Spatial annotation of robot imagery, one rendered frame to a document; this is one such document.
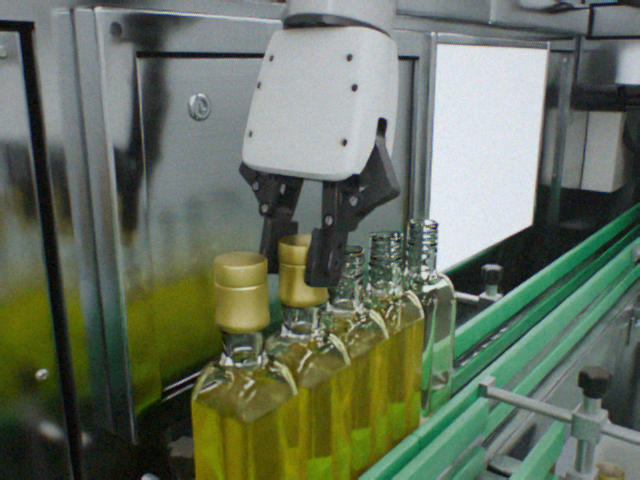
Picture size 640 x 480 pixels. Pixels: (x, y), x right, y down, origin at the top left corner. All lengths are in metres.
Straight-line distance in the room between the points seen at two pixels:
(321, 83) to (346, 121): 0.03
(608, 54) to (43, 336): 1.22
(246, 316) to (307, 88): 0.15
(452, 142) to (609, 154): 0.73
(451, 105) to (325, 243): 0.50
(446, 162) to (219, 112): 0.42
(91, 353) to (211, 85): 0.24
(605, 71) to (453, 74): 0.62
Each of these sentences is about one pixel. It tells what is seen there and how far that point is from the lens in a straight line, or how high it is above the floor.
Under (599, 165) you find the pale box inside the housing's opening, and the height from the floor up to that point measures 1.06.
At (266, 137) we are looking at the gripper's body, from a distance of 0.45.
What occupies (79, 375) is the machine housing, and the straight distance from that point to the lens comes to 0.55.
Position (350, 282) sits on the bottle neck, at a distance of 0.50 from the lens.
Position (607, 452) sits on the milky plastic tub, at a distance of 0.90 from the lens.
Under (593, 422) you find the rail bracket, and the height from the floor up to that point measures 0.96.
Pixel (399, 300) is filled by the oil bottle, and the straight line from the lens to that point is 0.55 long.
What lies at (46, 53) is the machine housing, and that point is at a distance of 0.49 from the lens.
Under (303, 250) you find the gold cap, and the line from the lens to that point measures 0.44.
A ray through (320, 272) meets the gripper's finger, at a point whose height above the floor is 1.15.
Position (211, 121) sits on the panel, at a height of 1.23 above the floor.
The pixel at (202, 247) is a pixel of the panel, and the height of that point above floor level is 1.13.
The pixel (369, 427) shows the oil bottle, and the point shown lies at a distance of 0.54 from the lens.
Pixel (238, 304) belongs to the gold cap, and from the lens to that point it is 0.40.
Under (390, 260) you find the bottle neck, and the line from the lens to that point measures 0.54.
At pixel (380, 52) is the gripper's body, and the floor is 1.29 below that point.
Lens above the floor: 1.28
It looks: 16 degrees down
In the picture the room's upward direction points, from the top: straight up
